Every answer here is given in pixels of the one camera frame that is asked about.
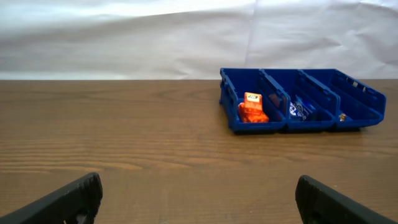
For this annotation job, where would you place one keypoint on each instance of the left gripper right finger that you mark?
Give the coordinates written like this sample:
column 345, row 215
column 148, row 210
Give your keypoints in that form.
column 329, row 205

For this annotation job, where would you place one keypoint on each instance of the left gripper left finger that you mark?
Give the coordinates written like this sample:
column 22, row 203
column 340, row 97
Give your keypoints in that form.
column 62, row 202

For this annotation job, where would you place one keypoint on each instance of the gold candy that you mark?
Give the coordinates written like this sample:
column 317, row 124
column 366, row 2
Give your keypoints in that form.
column 343, row 117

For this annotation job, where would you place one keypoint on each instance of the blue candy pack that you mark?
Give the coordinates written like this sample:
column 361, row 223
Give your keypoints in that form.
column 301, row 109

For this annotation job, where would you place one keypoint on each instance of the blue tray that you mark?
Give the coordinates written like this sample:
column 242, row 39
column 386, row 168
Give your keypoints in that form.
column 248, row 127

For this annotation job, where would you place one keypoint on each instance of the orange candy box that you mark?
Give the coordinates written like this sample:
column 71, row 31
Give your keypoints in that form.
column 256, row 118
column 252, row 104

